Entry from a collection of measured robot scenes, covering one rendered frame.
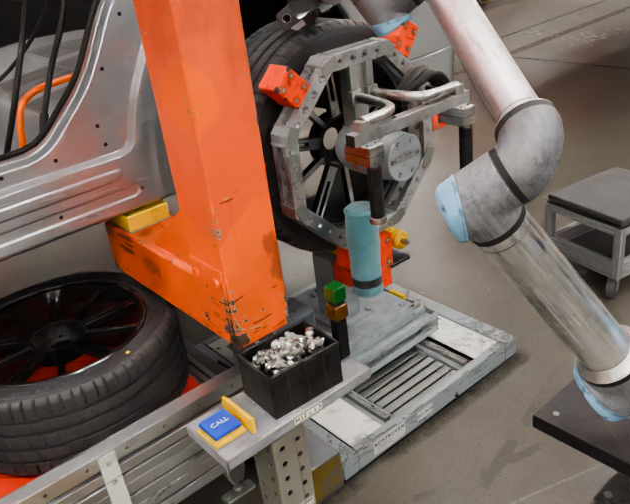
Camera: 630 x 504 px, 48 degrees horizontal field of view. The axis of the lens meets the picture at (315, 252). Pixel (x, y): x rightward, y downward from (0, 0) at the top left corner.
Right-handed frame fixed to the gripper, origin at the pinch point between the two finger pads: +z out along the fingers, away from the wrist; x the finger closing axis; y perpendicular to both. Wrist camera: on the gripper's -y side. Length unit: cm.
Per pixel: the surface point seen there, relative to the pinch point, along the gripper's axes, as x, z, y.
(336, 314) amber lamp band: -64, -12, -42
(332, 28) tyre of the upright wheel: -7.3, -5.0, 7.5
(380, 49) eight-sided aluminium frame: -18.9, -8.7, 14.0
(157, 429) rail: -63, 14, -87
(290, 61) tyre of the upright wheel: -8.4, -4.6, -8.5
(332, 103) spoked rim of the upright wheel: -23.3, 5.9, 1.5
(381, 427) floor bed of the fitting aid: -108, 21, -37
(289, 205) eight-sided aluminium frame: -38.2, 5.1, -27.5
